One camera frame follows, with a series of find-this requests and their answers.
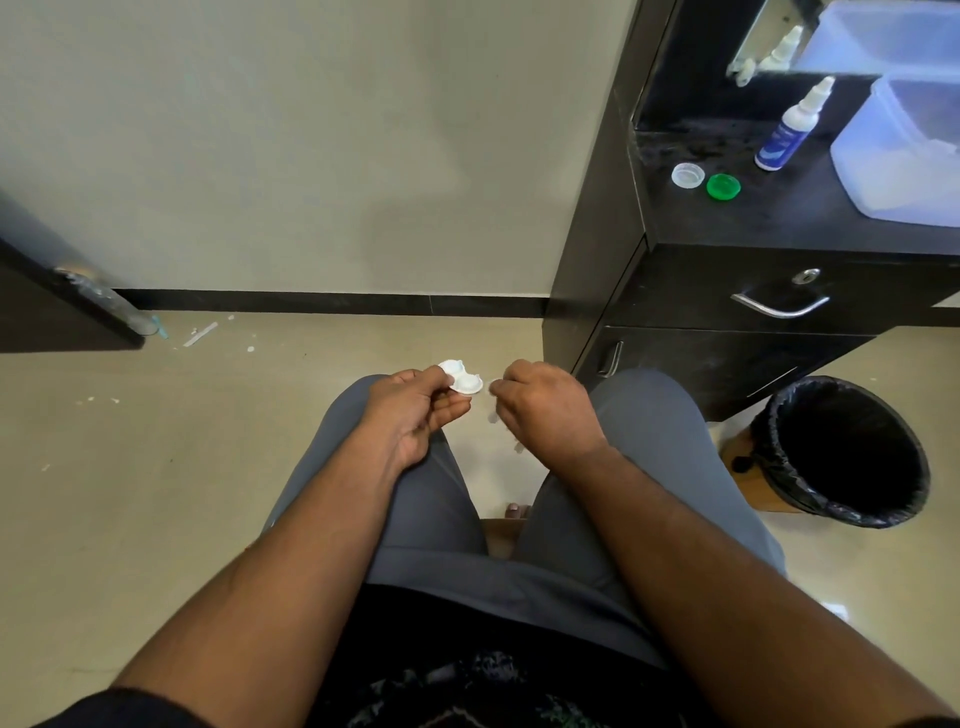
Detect person's right hand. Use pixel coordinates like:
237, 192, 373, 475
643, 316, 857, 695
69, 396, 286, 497
488, 359, 610, 474

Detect person's left hand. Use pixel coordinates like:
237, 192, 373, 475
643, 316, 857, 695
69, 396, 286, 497
358, 365, 474, 478

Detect white contact lens case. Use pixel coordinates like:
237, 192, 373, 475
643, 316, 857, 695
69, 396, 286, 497
437, 359, 485, 396

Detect blue white solution bottle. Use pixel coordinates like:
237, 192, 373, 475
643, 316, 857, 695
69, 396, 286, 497
753, 75, 837, 173

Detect person's left forearm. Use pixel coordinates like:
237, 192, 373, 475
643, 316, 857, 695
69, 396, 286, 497
112, 431, 433, 728

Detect person's right forearm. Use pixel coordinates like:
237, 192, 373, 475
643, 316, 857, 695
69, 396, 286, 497
562, 442, 958, 728

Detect brown wooden stool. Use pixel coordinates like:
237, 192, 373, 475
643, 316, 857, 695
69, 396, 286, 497
479, 518, 530, 562

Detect black dresser cabinet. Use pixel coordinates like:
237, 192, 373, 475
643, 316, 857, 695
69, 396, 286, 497
541, 0, 960, 423

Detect grey trousers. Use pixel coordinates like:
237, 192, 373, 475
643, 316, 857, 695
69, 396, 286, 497
262, 367, 787, 673

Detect dark shirt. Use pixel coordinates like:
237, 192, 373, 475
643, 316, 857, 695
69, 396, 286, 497
29, 583, 721, 728

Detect black lined trash bin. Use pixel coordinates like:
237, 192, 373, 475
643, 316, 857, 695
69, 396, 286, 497
719, 374, 933, 530

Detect clear plastic wrap strip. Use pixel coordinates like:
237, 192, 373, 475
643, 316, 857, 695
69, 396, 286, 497
53, 263, 168, 339

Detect dark wooden panel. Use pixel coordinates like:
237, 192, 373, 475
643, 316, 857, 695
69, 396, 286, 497
0, 191, 148, 355

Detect clear blue plastic container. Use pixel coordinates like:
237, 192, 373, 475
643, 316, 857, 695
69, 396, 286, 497
829, 73, 960, 229

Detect dresser mirror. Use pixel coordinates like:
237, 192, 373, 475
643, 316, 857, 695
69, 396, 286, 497
725, 0, 960, 84

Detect silver drawer handle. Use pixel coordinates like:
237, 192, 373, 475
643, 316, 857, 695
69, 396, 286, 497
731, 290, 832, 320

